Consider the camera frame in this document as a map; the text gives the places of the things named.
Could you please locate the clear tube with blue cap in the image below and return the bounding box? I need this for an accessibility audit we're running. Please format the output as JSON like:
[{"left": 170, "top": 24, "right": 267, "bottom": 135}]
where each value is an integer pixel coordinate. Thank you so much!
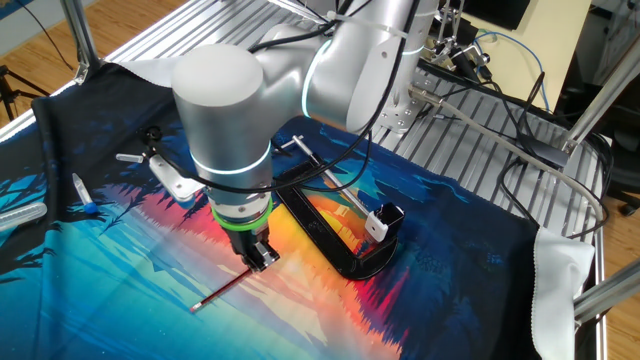
[{"left": 71, "top": 172, "right": 100, "bottom": 215}]

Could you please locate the black tripod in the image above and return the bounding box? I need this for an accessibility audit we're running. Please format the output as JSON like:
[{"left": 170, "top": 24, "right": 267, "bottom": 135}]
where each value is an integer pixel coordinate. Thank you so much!
[{"left": 0, "top": 64, "right": 51, "bottom": 121}]

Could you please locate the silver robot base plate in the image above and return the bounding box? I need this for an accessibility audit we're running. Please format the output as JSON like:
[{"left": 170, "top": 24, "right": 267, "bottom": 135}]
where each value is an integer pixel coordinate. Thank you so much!
[{"left": 372, "top": 64, "right": 431, "bottom": 135}]

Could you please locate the black power adapter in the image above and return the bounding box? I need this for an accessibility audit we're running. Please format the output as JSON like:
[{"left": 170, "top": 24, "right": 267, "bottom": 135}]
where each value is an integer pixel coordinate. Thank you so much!
[{"left": 519, "top": 134, "right": 571, "bottom": 169}]

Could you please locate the black C-clamp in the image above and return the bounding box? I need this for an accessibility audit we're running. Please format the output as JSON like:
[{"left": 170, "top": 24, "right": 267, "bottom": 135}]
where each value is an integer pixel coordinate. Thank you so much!
[{"left": 273, "top": 133, "right": 401, "bottom": 281}]

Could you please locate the thick grey cable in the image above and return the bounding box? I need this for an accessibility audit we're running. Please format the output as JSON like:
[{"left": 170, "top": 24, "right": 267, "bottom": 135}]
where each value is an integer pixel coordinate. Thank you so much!
[{"left": 409, "top": 84, "right": 606, "bottom": 224}]

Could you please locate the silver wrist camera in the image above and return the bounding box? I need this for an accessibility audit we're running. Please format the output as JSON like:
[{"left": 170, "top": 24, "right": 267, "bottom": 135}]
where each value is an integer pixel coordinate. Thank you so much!
[{"left": 148, "top": 153, "right": 206, "bottom": 205}]

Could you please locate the pale yellow desk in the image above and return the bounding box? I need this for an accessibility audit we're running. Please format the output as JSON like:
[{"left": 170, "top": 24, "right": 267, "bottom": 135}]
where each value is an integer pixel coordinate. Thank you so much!
[{"left": 459, "top": 0, "right": 594, "bottom": 111}]

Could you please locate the aluminium frame bar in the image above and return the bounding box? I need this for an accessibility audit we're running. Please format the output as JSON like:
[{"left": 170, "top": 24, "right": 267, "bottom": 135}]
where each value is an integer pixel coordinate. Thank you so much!
[{"left": 573, "top": 259, "right": 640, "bottom": 324}]

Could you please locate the black table cable bundle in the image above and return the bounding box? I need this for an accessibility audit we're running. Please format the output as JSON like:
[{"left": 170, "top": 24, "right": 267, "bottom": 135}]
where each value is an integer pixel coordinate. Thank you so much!
[{"left": 424, "top": 59, "right": 615, "bottom": 240}]

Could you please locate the black white pencil sharpener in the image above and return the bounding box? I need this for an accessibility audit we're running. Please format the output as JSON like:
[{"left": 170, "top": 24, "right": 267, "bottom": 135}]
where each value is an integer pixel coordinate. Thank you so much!
[{"left": 364, "top": 202, "right": 406, "bottom": 242}]

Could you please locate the green flange ring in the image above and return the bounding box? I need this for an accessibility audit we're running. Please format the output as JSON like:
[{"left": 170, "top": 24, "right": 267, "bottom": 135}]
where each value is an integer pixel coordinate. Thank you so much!
[{"left": 210, "top": 197, "right": 275, "bottom": 232}]

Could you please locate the thin black floor cable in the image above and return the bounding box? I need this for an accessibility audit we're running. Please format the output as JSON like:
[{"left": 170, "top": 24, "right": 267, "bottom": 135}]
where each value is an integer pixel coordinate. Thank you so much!
[{"left": 14, "top": 0, "right": 76, "bottom": 71}]

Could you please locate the colourful forest print cloth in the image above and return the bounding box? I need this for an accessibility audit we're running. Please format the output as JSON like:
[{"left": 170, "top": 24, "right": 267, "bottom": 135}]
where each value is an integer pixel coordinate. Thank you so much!
[{"left": 0, "top": 52, "right": 596, "bottom": 360}]

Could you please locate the red black pencil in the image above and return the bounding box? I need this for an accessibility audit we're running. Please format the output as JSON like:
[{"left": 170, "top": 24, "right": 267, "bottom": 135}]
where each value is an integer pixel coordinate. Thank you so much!
[{"left": 189, "top": 267, "right": 254, "bottom": 315}]

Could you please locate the black monitor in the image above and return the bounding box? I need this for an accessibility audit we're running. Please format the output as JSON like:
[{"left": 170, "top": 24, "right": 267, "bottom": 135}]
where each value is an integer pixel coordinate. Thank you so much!
[{"left": 462, "top": 0, "right": 531, "bottom": 31}]

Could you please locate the thin blue cable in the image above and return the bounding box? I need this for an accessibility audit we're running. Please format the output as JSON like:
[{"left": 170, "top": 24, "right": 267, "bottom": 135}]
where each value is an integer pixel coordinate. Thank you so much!
[{"left": 474, "top": 30, "right": 551, "bottom": 114}]

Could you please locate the black office chair base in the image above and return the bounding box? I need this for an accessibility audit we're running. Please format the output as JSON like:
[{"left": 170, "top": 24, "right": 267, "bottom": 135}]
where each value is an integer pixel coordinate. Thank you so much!
[{"left": 607, "top": 114, "right": 640, "bottom": 217}]

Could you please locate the aluminium frame post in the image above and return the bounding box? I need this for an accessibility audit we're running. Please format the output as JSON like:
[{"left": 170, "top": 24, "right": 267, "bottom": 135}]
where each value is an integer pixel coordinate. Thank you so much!
[
  {"left": 59, "top": 0, "right": 104, "bottom": 84},
  {"left": 559, "top": 37, "right": 640, "bottom": 154}
]

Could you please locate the metal camera mount stand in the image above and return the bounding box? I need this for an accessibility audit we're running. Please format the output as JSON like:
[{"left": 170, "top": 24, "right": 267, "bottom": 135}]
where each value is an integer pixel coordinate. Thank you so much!
[{"left": 434, "top": 0, "right": 494, "bottom": 84}]

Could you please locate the large clear plastic tube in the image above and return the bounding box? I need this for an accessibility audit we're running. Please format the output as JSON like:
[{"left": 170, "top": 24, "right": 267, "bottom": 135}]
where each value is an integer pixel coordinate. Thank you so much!
[{"left": 0, "top": 201, "right": 49, "bottom": 232}]

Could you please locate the white cable tie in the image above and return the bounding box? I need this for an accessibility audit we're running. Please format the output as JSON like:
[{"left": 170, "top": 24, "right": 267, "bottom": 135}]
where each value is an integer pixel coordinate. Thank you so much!
[{"left": 327, "top": 10, "right": 410, "bottom": 40}]

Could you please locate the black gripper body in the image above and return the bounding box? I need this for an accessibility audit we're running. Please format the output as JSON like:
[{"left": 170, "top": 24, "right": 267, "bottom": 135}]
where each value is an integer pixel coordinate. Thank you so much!
[{"left": 228, "top": 222, "right": 274, "bottom": 261}]

